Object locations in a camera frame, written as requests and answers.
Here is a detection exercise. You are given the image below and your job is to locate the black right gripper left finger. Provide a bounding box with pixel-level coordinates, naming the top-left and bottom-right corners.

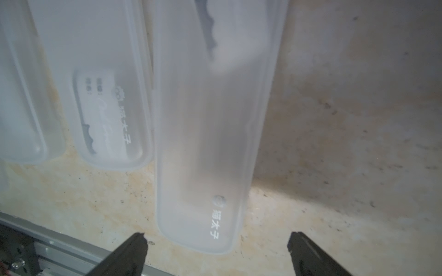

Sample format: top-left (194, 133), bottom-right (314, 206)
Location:
top-left (87, 232), bottom-right (148, 276)

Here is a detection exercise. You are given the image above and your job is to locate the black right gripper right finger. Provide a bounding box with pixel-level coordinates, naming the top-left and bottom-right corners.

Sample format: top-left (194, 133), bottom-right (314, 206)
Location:
top-left (287, 232), bottom-right (352, 276)

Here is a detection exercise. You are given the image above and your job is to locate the clear pencil case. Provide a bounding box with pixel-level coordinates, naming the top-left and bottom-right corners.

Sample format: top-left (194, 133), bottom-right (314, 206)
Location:
top-left (153, 1), bottom-right (288, 255)
top-left (1, 1), bottom-right (65, 164)
top-left (29, 1), bottom-right (153, 171)

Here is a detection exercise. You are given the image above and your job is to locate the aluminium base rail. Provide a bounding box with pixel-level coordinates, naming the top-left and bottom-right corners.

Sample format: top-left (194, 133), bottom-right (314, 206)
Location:
top-left (1, 213), bottom-right (167, 276)

